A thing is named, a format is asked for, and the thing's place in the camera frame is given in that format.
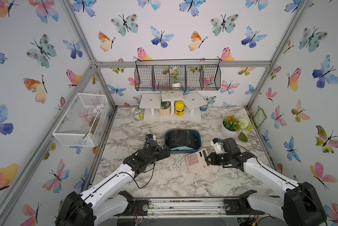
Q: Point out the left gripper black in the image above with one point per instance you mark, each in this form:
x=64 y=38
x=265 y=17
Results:
x=161 y=155

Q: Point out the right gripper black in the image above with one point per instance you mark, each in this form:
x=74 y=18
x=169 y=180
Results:
x=212 y=161

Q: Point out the teal plastic storage box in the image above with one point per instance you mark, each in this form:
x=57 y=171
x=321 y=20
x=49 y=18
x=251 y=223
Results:
x=183 y=141

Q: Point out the light blue calculator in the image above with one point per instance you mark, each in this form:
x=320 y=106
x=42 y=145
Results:
x=185 y=148

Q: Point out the pink calculator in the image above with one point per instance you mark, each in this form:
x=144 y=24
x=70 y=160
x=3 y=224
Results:
x=196 y=162

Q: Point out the black calculator front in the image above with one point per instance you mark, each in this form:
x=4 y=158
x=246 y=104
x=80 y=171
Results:
x=183 y=139

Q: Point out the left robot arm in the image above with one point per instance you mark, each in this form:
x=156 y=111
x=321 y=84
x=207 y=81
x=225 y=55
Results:
x=101 y=192

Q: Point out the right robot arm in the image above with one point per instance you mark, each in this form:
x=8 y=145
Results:
x=297 y=204

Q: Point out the potted orange flower plant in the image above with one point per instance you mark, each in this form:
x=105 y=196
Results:
x=232 y=127

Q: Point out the sunflower seed can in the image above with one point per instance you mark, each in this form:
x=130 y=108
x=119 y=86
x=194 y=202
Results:
x=138 y=113

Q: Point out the cream bumpy plant pot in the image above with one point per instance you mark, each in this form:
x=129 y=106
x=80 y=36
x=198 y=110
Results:
x=165 y=109

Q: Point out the white wooden riser shelf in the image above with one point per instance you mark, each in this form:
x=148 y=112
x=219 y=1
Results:
x=150 y=103

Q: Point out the green framed card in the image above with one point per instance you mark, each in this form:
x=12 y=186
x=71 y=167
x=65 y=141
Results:
x=259 y=117

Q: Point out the yellow plastic jar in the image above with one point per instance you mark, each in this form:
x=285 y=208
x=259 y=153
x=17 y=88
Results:
x=179 y=108

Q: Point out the blue can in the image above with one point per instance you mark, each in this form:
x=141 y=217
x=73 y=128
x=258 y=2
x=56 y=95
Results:
x=203 y=108

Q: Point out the small white flower pot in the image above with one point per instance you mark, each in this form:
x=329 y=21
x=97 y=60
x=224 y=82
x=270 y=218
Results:
x=174 y=74

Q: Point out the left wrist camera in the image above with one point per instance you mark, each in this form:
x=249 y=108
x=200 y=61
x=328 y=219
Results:
x=150 y=137

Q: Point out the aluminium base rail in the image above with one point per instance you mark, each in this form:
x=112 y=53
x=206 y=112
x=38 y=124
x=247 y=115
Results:
x=183 y=207

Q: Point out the white mesh wall basket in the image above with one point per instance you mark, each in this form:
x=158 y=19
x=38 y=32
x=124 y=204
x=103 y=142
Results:
x=82 y=122

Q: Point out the black wire wall basket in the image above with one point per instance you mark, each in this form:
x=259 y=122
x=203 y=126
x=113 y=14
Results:
x=184 y=75

